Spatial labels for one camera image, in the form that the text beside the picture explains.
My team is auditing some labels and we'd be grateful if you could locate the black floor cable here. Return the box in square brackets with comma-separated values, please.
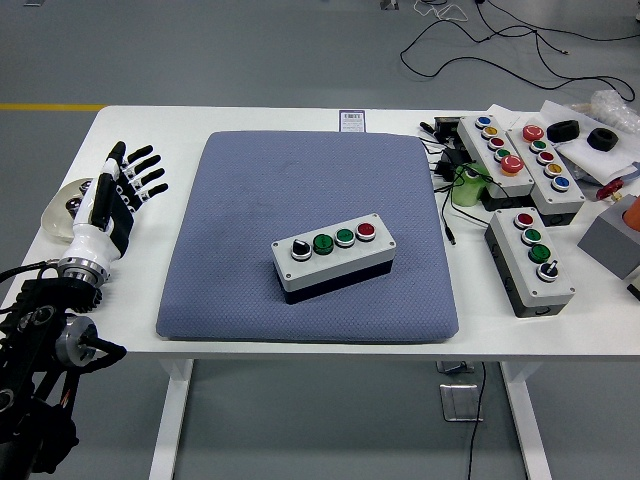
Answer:
[399, 0, 639, 101]

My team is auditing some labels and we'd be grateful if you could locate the five-button box with mushroom button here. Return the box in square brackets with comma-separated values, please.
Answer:
[505, 123, 586, 227]
[456, 115, 535, 211]

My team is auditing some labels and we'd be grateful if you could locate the metal floor plate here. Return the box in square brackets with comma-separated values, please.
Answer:
[438, 382, 485, 423]

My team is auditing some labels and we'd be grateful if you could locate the four-button box with selector switch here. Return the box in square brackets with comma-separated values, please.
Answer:
[483, 207, 576, 319]

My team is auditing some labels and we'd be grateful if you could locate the four-button grey control box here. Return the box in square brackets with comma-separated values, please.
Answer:
[271, 213, 397, 306]

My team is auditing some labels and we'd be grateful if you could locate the red handle part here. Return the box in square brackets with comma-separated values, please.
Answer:
[595, 177, 626, 202]

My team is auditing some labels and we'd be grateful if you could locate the white foam sheet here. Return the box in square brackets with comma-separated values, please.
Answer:
[539, 99, 640, 187]

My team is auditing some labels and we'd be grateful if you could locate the white table leg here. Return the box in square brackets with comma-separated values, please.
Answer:
[499, 360, 554, 480]
[148, 358, 195, 480]

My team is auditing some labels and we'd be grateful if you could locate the orange object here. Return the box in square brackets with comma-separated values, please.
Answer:
[621, 193, 640, 229]

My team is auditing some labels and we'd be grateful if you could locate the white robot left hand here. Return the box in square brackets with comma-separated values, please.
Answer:
[58, 140, 170, 269]

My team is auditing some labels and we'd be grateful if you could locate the grey block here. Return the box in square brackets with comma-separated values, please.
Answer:
[577, 194, 640, 281]

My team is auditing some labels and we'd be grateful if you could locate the blue-grey padded mat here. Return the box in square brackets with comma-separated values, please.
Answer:
[155, 130, 460, 344]

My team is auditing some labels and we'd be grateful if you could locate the white barcode label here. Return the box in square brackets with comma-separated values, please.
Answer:
[339, 109, 367, 134]

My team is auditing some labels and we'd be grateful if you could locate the green plastic cup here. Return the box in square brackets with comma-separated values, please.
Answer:
[451, 163, 491, 207]

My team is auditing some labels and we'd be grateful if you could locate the black power adapter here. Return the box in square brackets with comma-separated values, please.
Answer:
[433, 148, 472, 181]

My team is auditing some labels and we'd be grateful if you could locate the black cable under table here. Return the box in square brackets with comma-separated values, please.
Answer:
[467, 360, 487, 480]

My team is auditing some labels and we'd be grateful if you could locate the white floor cable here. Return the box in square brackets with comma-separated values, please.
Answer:
[413, 0, 470, 24]

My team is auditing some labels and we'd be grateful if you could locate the beige shallow dish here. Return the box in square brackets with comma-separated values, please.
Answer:
[40, 178, 97, 245]

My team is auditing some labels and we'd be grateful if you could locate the small black electronic device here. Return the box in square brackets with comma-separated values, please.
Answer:
[432, 117, 464, 144]

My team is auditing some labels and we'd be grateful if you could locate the clear bubble wrap bag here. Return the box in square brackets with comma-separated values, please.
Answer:
[569, 89, 640, 134]

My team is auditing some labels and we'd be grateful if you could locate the black cable with plug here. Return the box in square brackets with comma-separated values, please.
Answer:
[418, 121, 494, 246]

